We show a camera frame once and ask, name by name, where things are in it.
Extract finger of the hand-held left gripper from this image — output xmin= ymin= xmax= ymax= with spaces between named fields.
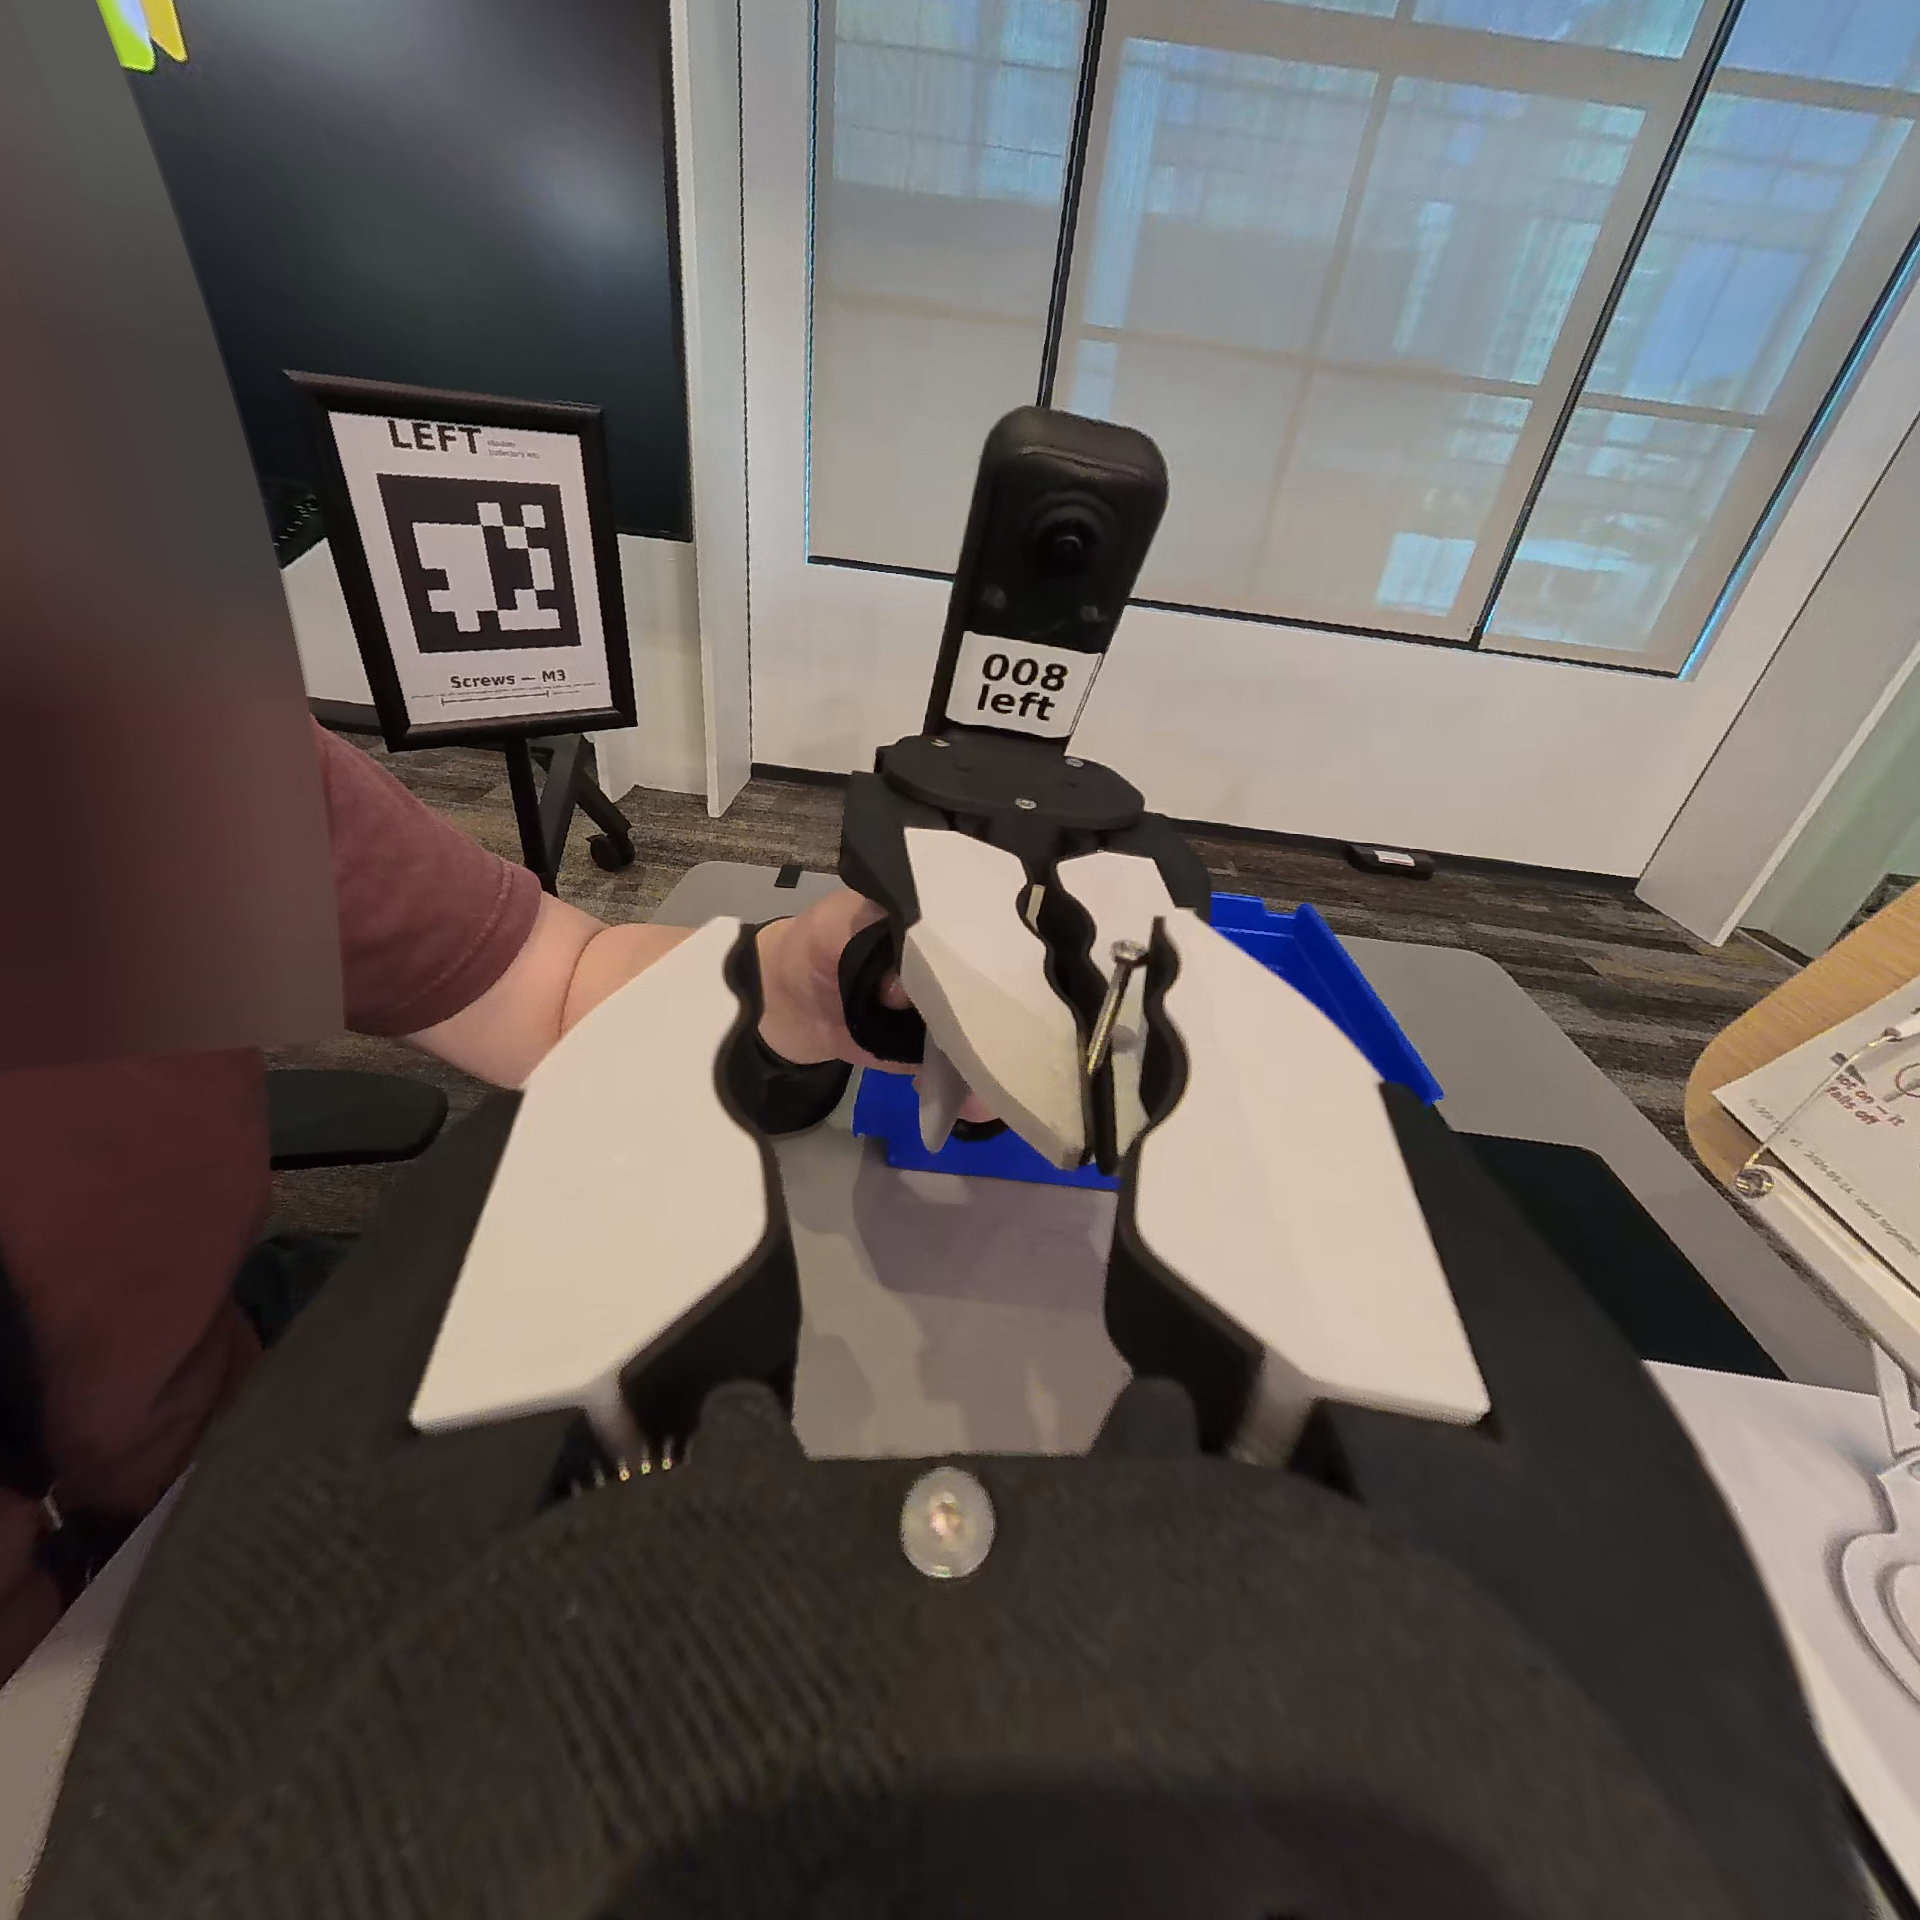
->
xmin=901 ymin=825 xmax=1087 ymax=1175
xmin=1046 ymin=852 xmax=1162 ymax=1045

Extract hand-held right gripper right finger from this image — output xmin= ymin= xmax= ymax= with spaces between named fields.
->
xmin=1102 ymin=913 xmax=1495 ymax=1473

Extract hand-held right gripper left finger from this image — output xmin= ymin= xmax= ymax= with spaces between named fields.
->
xmin=406 ymin=914 xmax=805 ymax=1479

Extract long metal bolt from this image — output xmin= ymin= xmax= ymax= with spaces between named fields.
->
xmin=1082 ymin=937 xmax=1149 ymax=1077

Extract blue bin with divider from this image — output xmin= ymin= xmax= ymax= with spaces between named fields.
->
xmin=853 ymin=892 xmax=1446 ymax=1193

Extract person's left forearm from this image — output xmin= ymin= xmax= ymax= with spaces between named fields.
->
xmin=344 ymin=892 xmax=781 ymax=1087

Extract person's left hand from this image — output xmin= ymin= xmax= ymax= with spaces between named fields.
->
xmin=757 ymin=885 xmax=909 ymax=1075

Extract black sign stand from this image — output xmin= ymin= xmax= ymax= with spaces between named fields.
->
xmin=503 ymin=732 xmax=639 ymax=898

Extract large shaded window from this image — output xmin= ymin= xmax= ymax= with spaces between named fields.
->
xmin=809 ymin=0 xmax=1920 ymax=682

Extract printed instruction sheet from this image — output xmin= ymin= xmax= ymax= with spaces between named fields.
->
xmin=1709 ymin=975 xmax=1920 ymax=1327

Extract framed tag sign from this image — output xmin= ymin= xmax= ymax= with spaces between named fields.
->
xmin=285 ymin=371 xmax=639 ymax=754

